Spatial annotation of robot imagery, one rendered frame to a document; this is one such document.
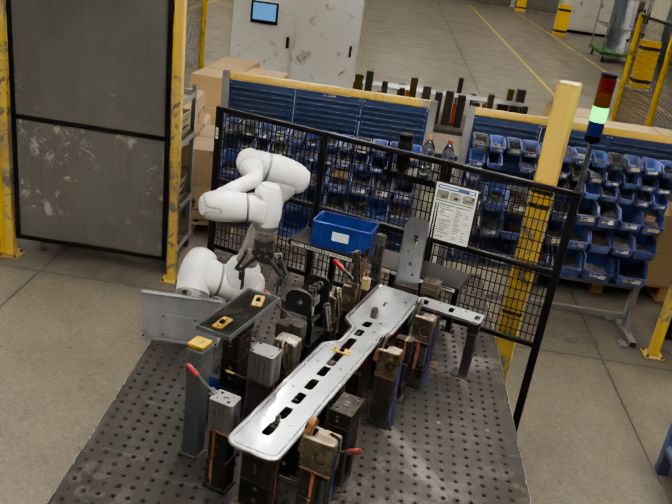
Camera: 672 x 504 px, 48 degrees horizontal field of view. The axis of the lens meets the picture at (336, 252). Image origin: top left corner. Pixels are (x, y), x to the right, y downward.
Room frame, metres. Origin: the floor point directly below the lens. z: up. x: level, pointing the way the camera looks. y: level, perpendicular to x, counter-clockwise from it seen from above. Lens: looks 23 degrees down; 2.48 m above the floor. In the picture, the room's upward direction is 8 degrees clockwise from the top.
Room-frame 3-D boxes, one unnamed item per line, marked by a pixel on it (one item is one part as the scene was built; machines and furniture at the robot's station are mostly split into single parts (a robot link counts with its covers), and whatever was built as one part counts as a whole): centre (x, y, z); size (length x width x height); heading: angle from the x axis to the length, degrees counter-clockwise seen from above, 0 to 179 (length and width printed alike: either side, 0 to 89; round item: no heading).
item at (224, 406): (2.02, 0.29, 0.88); 0.11 x 0.10 x 0.36; 69
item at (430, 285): (3.15, -0.46, 0.88); 0.08 x 0.08 x 0.36; 69
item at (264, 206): (2.51, 0.28, 1.55); 0.13 x 0.11 x 0.16; 106
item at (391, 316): (2.49, -0.08, 1.00); 1.38 x 0.22 x 0.02; 159
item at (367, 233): (3.49, -0.03, 1.09); 0.30 x 0.17 x 0.13; 76
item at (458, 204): (3.42, -0.53, 1.30); 0.23 x 0.02 x 0.31; 69
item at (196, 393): (2.17, 0.41, 0.92); 0.08 x 0.08 x 0.44; 69
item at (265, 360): (2.26, 0.20, 0.90); 0.13 x 0.10 x 0.41; 69
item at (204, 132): (6.33, 1.31, 0.52); 1.21 x 0.81 x 1.05; 2
